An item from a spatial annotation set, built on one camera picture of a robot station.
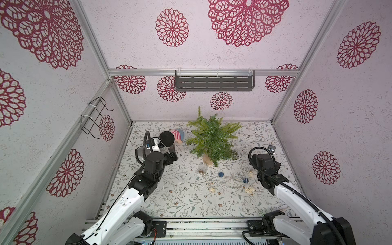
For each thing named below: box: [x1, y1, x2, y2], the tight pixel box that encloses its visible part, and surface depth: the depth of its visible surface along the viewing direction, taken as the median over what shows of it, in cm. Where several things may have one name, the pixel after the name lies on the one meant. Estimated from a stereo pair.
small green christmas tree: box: [185, 106, 242, 168], surface depth 77 cm
